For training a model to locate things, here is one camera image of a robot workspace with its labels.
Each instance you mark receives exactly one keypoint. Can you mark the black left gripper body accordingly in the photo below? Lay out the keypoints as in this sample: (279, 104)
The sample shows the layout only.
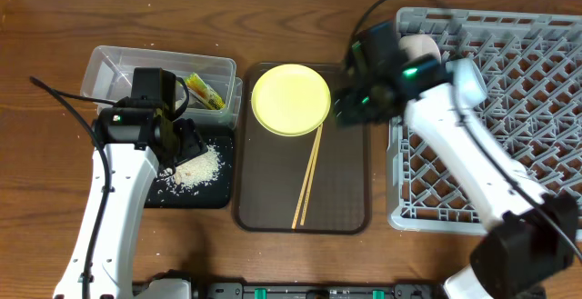
(186, 143)

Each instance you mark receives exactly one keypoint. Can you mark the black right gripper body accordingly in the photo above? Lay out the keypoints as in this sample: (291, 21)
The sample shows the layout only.
(347, 108)

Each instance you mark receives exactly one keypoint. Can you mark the rice food scraps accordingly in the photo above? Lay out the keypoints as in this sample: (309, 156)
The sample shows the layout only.
(201, 171)

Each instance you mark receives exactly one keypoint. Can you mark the wooden chopstick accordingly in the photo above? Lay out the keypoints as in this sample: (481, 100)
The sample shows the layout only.
(311, 173)
(301, 198)

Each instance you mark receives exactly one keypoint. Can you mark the green orange snack wrapper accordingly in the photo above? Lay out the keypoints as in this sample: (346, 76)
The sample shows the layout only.
(204, 93)

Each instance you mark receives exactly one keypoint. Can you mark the pink shallow bowl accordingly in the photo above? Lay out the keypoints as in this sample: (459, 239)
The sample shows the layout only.
(416, 46)

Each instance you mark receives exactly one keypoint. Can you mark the yellow plate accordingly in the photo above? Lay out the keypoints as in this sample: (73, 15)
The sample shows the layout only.
(291, 100)

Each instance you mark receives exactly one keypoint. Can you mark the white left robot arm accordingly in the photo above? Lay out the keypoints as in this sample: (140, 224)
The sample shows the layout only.
(135, 138)

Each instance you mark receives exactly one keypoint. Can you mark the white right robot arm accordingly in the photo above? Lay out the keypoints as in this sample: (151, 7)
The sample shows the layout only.
(531, 234)

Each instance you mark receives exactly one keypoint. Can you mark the black waste tray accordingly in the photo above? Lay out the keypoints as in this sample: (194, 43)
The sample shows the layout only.
(214, 196)

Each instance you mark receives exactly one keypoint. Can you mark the clear plastic waste bin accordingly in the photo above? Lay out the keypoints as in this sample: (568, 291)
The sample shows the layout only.
(109, 76)

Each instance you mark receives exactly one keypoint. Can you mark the grey dishwasher rack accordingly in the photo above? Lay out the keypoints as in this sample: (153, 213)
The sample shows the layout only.
(531, 64)

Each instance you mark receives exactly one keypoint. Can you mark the dark brown serving tray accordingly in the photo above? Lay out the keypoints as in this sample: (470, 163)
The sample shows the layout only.
(270, 171)

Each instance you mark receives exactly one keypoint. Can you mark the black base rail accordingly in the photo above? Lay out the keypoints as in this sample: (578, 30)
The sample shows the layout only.
(239, 288)

